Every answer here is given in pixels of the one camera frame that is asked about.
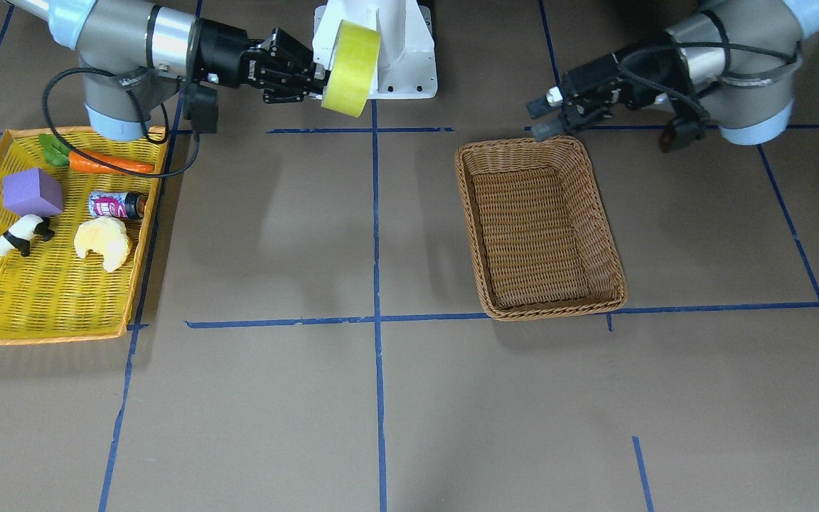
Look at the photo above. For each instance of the yellow tape roll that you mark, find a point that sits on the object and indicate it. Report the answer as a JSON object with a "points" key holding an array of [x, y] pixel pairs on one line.
{"points": [[353, 69]]}

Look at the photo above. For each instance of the toy panda figure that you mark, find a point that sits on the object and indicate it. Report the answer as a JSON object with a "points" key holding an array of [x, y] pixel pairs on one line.
{"points": [[21, 234]]}

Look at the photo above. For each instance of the yellow plastic basket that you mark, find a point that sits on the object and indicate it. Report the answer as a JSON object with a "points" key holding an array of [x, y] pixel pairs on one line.
{"points": [[52, 295]]}

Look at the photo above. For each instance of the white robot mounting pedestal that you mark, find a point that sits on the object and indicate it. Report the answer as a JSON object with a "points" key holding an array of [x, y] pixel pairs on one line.
{"points": [[406, 67]]}

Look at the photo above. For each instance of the toy bread croissant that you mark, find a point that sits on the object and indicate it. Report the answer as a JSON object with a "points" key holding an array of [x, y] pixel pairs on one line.
{"points": [[106, 236]]}

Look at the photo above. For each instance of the toy orange carrot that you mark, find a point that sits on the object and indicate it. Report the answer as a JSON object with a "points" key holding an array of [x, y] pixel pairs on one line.
{"points": [[58, 154]]}

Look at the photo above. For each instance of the small drink can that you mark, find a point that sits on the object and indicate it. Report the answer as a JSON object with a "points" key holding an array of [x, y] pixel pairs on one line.
{"points": [[127, 205]]}

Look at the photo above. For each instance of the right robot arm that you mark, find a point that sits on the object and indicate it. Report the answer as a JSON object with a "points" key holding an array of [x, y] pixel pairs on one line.
{"points": [[135, 55]]}

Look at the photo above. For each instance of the purple foam cube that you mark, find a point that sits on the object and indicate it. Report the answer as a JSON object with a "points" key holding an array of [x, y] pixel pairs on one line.
{"points": [[32, 191]]}

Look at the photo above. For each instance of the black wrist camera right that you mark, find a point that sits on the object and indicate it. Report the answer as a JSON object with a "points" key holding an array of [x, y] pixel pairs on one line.
{"points": [[201, 111]]}

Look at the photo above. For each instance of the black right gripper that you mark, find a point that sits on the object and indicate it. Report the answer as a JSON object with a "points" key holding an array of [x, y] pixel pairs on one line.
{"points": [[222, 54]]}

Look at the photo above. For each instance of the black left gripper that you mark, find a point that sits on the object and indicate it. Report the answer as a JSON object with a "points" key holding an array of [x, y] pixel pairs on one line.
{"points": [[638, 76]]}

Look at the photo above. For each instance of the brown wicker basket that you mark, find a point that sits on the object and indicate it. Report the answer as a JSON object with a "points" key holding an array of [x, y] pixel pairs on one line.
{"points": [[540, 243]]}

